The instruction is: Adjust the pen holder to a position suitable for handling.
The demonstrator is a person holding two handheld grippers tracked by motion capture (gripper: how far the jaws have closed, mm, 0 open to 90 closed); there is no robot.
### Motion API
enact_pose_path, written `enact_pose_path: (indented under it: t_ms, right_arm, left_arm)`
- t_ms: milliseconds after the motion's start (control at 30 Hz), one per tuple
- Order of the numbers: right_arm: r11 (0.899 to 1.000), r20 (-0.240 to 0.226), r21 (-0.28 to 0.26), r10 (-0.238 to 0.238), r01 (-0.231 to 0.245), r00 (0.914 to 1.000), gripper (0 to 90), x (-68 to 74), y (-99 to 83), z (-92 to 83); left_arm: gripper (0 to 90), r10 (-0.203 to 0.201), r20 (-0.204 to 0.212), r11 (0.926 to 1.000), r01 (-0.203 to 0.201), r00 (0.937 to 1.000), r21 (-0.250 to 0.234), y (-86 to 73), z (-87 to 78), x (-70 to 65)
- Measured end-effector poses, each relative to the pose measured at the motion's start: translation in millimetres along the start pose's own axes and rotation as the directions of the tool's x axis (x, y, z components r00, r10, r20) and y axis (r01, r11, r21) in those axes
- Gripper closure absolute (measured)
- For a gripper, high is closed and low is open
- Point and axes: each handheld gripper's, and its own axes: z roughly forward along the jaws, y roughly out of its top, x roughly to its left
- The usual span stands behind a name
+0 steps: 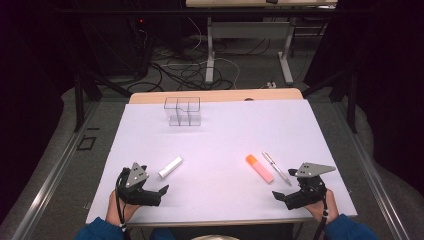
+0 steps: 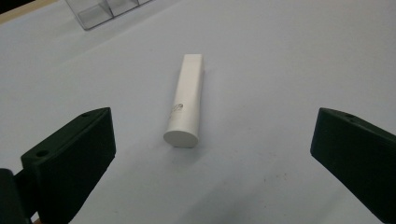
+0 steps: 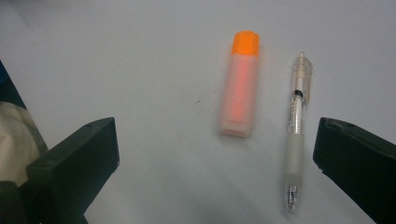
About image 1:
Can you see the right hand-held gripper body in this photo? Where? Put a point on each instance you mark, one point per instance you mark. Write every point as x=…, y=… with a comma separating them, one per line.
x=311, y=170

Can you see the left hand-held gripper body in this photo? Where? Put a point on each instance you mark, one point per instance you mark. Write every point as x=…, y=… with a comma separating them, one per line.
x=136, y=174

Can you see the white cylindrical tube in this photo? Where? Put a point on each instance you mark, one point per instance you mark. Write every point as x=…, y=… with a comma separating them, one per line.
x=170, y=167

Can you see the silver pen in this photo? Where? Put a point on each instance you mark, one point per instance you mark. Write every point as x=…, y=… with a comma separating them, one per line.
x=276, y=169

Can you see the pink highlighter orange cap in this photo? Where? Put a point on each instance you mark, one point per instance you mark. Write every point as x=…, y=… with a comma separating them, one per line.
x=260, y=169

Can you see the clear acrylic organizer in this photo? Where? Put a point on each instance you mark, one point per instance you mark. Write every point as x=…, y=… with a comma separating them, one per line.
x=182, y=111

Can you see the person's right hand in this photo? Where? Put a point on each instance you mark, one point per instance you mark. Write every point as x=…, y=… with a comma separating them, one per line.
x=320, y=208

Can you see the person's left hand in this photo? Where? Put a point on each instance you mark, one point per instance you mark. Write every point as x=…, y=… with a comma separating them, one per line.
x=115, y=213

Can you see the person's blue clothing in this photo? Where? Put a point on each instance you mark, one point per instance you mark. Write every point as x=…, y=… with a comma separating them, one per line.
x=163, y=234

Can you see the white table cover sheet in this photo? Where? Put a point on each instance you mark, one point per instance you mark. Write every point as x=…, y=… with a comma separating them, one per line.
x=213, y=150

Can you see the pale rounded object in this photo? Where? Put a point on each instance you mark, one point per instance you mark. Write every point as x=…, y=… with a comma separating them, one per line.
x=215, y=237

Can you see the black metal stand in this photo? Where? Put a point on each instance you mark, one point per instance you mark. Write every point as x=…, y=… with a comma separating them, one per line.
x=86, y=93
x=343, y=93

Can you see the white power plugs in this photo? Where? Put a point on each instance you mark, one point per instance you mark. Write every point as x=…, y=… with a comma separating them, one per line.
x=271, y=85

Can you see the black computer tower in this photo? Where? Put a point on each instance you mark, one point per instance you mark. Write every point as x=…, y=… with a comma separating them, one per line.
x=113, y=43

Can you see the white-legged background desk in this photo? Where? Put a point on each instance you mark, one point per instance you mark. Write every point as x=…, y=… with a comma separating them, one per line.
x=248, y=30

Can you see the aluminium floor rail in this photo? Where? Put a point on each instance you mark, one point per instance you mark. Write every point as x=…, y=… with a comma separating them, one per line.
x=373, y=173
x=50, y=180

